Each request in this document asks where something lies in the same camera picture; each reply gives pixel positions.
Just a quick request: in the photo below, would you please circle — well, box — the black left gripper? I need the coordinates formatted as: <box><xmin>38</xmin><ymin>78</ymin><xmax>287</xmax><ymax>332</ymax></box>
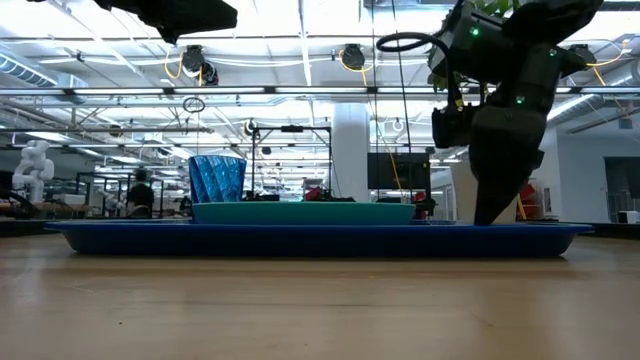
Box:
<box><xmin>94</xmin><ymin>0</ymin><xmax>239</xmax><ymax>46</ymax></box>

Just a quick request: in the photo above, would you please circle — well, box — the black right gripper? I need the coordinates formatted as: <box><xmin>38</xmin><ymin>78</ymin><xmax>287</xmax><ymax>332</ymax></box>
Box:
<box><xmin>469</xmin><ymin>104</ymin><xmax>549</xmax><ymax>226</ymax></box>

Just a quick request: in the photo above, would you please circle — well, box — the blue faceted cup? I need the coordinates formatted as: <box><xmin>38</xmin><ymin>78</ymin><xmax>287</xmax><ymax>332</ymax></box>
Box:
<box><xmin>187</xmin><ymin>154</ymin><xmax>248</xmax><ymax>206</ymax></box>

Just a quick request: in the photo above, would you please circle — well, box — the blue plastic tray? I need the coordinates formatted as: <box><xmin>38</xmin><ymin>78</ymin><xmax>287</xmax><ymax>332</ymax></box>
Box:
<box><xmin>44</xmin><ymin>219</ymin><xmax>595</xmax><ymax>260</ymax></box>

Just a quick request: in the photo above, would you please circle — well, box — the turquoise round plate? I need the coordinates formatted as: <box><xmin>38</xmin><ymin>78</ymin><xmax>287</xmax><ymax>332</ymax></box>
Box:
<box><xmin>191</xmin><ymin>201</ymin><xmax>417</xmax><ymax>226</ymax></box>

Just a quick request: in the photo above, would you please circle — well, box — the white plant pot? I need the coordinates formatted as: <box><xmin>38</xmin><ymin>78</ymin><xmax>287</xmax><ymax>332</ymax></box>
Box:
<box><xmin>449</xmin><ymin>159</ymin><xmax>520</xmax><ymax>225</ymax></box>

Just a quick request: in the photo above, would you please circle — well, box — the dark glass door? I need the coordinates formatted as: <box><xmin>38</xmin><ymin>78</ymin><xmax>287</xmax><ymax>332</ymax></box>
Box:
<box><xmin>603</xmin><ymin>157</ymin><xmax>640</xmax><ymax>225</ymax></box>

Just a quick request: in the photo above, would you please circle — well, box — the white column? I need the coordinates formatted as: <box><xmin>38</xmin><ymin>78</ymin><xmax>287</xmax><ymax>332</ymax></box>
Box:
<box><xmin>331</xmin><ymin>102</ymin><xmax>372</xmax><ymax>203</ymax></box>

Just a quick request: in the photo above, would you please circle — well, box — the person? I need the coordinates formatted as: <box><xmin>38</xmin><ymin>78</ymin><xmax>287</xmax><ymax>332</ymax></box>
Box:
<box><xmin>125</xmin><ymin>168</ymin><xmax>156</xmax><ymax>220</ymax></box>

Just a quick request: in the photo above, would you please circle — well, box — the wooden workbench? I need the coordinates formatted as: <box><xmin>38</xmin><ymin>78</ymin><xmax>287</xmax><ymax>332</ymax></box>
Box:
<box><xmin>0</xmin><ymin>199</ymin><xmax>96</xmax><ymax>221</ymax></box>

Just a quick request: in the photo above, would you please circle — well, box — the black ceiling cable reel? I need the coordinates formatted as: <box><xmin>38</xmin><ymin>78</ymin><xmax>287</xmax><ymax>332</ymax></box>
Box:
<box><xmin>341</xmin><ymin>43</ymin><xmax>367</xmax><ymax>72</ymax></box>
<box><xmin>180</xmin><ymin>44</ymin><xmax>207</xmax><ymax>75</ymax></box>
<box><xmin>569</xmin><ymin>43</ymin><xmax>599</xmax><ymax>66</ymax></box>
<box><xmin>199</xmin><ymin>62</ymin><xmax>220</xmax><ymax>87</ymax></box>

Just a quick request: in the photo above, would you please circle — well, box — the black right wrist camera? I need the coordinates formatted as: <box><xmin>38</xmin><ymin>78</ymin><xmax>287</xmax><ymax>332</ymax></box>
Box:
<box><xmin>431</xmin><ymin>104</ymin><xmax>477</xmax><ymax>150</ymax></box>

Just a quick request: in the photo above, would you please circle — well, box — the black wall screen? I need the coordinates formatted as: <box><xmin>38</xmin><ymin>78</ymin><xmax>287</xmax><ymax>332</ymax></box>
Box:
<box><xmin>367</xmin><ymin>152</ymin><xmax>432</xmax><ymax>191</ymax></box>

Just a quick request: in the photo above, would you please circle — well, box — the silver air duct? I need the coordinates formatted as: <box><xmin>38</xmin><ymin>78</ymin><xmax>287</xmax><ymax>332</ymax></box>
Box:
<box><xmin>544</xmin><ymin>64</ymin><xmax>640</xmax><ymax>139</ymax></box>
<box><xmin>0</xmin><ymin>52</ymin><xmax>89</xmax><ymax>104</ymax></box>

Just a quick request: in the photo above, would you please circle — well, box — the black frame rig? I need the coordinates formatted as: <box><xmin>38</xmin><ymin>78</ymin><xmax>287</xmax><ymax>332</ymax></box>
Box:
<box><xmin>249</xmin><ymin>124</ymin><xmax>334</xmax><ymax>202</ymax></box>

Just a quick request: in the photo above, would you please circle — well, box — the black right camera cable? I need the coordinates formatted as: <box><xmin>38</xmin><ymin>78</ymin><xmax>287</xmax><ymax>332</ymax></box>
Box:
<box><xmin>374</xmin><ymin>31</ymin><xmax>462</xmax><ymax>109</ymax></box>

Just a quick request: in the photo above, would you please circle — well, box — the black aluminium table frame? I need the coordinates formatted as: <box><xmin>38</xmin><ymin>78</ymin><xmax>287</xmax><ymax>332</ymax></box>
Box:
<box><xmin>0</xmin><ymin>218</ymin><xmax>640</xmax><ymax>239</ymax></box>

